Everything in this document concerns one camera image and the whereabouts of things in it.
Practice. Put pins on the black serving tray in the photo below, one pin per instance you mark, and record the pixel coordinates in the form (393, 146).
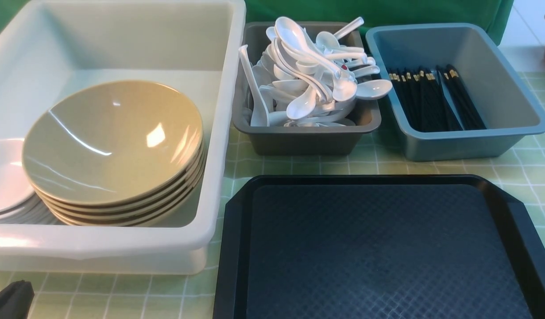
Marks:
(378, 247)

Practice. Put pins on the pile of white spoons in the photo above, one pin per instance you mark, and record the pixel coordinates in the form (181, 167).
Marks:
(299, 81)

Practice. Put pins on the white square dish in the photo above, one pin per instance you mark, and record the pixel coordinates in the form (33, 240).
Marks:
(15, 189)

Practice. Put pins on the green backdrop cloth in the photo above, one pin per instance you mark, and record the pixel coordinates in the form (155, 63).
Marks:
(491, 15)

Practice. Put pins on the teal plastic bin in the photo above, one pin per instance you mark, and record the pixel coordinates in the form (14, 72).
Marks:
(506, 105)

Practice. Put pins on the chopsticks pile in bin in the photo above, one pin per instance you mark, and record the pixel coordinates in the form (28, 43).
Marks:
(435, 100)

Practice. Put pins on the white plastic tub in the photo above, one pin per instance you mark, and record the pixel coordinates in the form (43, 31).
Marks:
(52, 48)

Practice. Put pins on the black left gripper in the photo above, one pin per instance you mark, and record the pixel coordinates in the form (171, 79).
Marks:
(16, 299)

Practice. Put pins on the stack of tan bowls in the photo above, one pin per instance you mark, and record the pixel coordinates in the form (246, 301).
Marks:
(147, 211)

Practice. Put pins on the tan noodle bowl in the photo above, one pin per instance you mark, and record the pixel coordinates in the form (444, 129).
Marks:
(112, 142)

